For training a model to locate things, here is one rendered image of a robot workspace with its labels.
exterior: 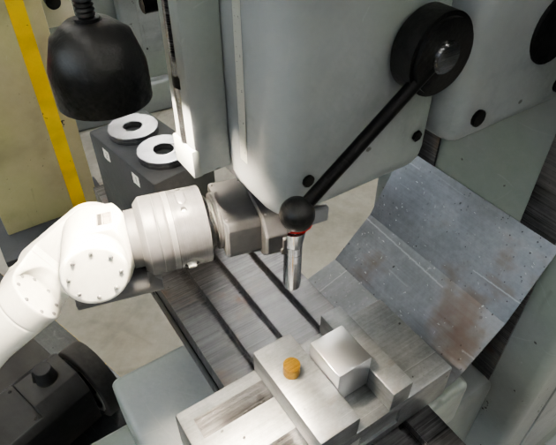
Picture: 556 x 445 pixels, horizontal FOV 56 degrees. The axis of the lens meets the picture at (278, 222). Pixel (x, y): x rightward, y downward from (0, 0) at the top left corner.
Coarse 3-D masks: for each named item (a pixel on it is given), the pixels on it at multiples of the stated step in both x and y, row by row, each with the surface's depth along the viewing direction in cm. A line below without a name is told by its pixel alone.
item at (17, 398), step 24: (24, 360) 124; (48, 360) 119; (0, 384) 119; (24, 384) 114; (48, 384) 114; (72, 384) 116; (0, 408) 112; (24, 408) 112; (48, 408) 112; (72, 408) 115; (96, 408) 122; (0, 432) 108; (24, 432) 108; (48, 432) 112; (72, 432) 119
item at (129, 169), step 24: (120, 120) 96; (144, 120) 96; (96, 144) 96; (120, 144) 92; (144, 144) 90; (168, 144) 91; (120, 168) 92; (144, 168) 87; (168, 168) 87; (120, 192) 98; (144, 192) 89
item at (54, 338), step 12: (0, 276) 167; (36, 336) 149; (48, 336) 149; (60, 336) 149; (72, 336) 149; (48, 348) 146; (60, 348) 146; (96, 420) 130; (108, 420) 130; (120, 420) 130; (84, 432) 128; (96, 432) 128; (108, 432) 128; (72, 444) 126; (84, 444) 126
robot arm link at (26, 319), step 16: (80, 208) 58; (48, 240) 58; (32, 256) 57; (48, 256) 58; (16, 272) 55; (32, 272) 57; (48, 272) 58; (0, 288) 54; (16, 288) 53; (32, 288) 56; (48, 288) 59; (0, 304) 53; (16, 304) 53; (32, 304) 54; (48, 304) 56; (16, 320) 53; (32, 320) 54; (48, 320) 55
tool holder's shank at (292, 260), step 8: (304, 232) 64; (288, 240) 64; (296, 240) 64; (288, 248) 66; (296, 248) 65; (288, 256) 67; (296, 256) 66; (288, 264) 67; (296, 264) 67; (288, 272) 68; (296, 272) 68; (288, 280) 69; (296, 280) 69; (288, 288) 70; (296, 288) 70
